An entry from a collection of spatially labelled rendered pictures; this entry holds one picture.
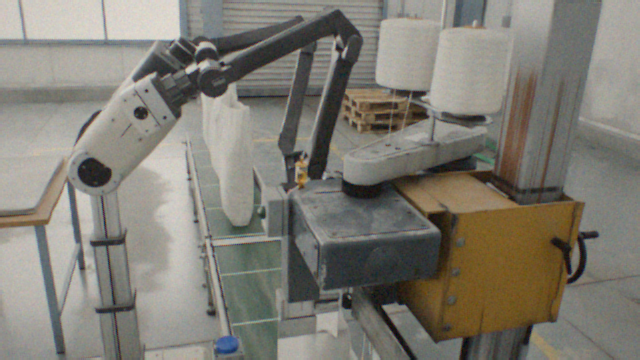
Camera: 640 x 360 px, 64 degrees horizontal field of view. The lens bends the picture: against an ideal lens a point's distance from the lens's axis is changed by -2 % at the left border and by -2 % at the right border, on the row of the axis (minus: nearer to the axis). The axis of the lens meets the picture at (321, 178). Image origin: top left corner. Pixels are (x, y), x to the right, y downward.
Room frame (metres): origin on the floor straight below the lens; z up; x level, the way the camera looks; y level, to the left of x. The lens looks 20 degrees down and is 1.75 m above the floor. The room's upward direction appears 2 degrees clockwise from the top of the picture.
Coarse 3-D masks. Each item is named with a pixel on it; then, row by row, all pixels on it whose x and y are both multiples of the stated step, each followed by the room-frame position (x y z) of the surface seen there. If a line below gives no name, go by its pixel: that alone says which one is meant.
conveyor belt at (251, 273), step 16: (224, 256) 2.44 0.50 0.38; (240, 256) 2.44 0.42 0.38; (256, 256) 2.45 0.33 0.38; (272, 256) 2.46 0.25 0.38; (224, 272) 2.27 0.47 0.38; (240, 272) 2.28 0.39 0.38; (256, 272) 2.29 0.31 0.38; (272, 272) 2.29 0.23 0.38; (224, 288) 2.12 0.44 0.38; (240, 288) 2.13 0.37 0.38; (256, 288) 2.14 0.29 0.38; (272, 288) 2.14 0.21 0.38; (224, 304) 2.12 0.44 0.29; (240, 304) 2.00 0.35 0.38; (256, 304) 2.00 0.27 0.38; (272, 304) 2.01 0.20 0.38; (240, 320) 1.88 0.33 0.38; (256, 320) 1.88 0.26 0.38; (272, 320) 1.89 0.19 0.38; (240, 336) 1.77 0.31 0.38; (256, 336) 1.77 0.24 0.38; (272, 336) 1.78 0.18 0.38; (256, 352) 1.67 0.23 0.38; (272, 352) 1.68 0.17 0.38
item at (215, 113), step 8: (232, 88) 3.59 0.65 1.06; (224, 96) 3.52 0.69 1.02; (216, 104) 3.69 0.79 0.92; (216, 112) 3.66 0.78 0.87; (216, 120) 3.57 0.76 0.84; (216, 128) 3.57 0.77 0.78; (216, 136) 3.58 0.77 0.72; (216, 144) 3.59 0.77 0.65; (216, 152) 3.60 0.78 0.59; (216, 160) 3.60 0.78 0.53; (216, 168) 3.60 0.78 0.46
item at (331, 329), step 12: (336, 312) 1.19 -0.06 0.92; (324, 324) 1.25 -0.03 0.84; (336, 324) 1.18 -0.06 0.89; (300, 336) 1.28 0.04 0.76; (312, 336) 1.24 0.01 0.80; (324, 336) 1.23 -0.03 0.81; (336, 336) 1.18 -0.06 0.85; (348, 336) 1.26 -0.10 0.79; (288, 348) 1.35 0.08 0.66; (300, 348) 1.26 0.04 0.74; (312, 348) 1.22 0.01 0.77; (324, 348) 1.22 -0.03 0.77; (336, 348) 1.23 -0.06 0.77; (348, 348) 1.25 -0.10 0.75
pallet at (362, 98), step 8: (344, 96) 7.18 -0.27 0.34; (352, 96) 6.80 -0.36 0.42; (360, 96) 6.77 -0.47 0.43; (368, 96) 6.79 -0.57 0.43; (376, 96) 6.82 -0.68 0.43; (384, 96) 6.84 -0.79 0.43; (392, 96) 6.86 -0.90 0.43; (352, 104) 6.80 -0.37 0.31; (360, 104) 6.47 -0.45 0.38; (368, 104) 6.50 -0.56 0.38; (376, 104) 6.90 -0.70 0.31; (384, 104) 6.92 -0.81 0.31; (392, 104) 6.93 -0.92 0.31; (400, 104) 6.60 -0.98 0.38; (408, 104) 6.99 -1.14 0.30; (416, 104) 7.02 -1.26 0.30
